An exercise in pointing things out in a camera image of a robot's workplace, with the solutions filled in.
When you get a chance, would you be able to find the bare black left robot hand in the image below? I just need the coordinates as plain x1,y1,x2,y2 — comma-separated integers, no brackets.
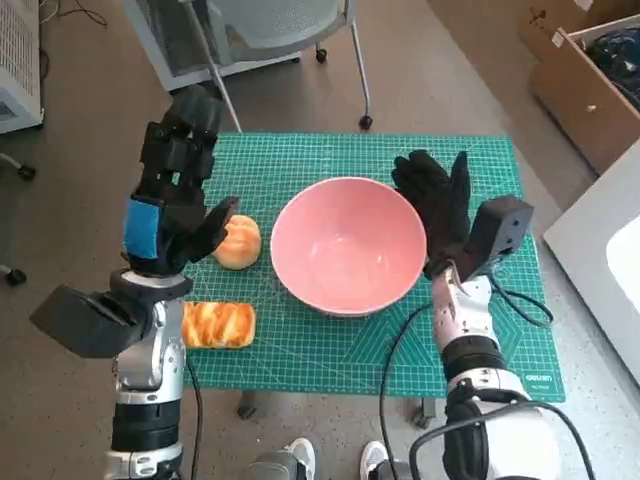
122,84,241,279

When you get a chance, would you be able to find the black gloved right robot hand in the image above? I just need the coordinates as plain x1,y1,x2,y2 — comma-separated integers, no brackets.
390,149,474,279

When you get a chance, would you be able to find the round toy bread bun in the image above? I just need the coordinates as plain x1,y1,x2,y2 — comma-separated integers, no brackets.
212,214,263,271

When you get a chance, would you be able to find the pink bowl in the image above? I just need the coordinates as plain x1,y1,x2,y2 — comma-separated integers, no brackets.
270,176,429,320

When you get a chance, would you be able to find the long toy bread loaf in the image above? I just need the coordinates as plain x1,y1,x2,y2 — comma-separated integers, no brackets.
182,300,258,350

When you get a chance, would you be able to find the green cutting mat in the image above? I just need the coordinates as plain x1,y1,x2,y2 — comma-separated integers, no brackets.
177,131,567,404

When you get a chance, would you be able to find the white desk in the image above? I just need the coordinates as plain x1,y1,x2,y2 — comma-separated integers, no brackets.
543,143,640,387

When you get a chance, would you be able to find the wooden crate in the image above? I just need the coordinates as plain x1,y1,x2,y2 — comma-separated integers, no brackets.
529,12,640,176

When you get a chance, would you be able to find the white rounded object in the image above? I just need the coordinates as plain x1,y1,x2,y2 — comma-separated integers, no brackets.
605,214,640,306

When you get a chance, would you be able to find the table leg caster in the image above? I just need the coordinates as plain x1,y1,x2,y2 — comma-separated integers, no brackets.
235,392,257,420
409,398,437,429

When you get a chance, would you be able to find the grey mesh office chair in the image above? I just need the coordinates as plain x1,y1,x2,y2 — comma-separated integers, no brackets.
192,0,376,134

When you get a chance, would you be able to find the white perforated appliance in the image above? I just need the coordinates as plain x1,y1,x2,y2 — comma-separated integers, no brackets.
0,0,45,135

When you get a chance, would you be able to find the brown cardboard box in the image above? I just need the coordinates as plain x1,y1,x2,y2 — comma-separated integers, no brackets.
517,0,640,51

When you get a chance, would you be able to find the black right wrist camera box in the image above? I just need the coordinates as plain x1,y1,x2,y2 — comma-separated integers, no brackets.
449,196,532,281

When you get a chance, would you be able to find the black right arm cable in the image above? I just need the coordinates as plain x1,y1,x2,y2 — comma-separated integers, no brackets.
378,277,599,480

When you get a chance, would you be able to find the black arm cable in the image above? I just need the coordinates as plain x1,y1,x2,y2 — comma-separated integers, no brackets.
378,277,599,480
183,362,205,480

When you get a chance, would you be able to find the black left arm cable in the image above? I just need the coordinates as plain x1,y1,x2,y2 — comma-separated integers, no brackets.
183,362,205,480

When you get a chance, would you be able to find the tangled cable bundle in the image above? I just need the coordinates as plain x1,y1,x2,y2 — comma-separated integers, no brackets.
582,29,640,109

